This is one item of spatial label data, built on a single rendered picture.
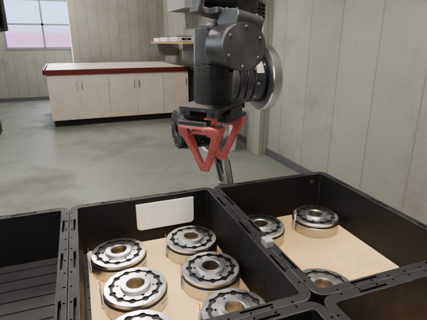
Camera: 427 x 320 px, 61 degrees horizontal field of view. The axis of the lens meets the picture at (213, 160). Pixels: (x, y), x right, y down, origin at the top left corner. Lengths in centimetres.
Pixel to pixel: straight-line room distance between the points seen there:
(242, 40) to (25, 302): 54
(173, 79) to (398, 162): 418
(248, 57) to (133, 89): 556
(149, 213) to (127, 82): 523
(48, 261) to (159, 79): 538
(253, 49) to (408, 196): 240
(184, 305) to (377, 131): 242
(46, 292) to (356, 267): 57
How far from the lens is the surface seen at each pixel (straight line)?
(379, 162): 290
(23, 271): 80
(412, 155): 271
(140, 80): 599
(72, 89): 590
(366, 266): 78
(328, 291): 53
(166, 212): 79
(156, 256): 76
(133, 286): 66
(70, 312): 51
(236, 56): 45
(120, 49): 798
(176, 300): 65
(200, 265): 66
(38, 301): 71
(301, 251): 79
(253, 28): 45
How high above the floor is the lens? 124
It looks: 18 degrees down
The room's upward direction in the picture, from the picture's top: straight up
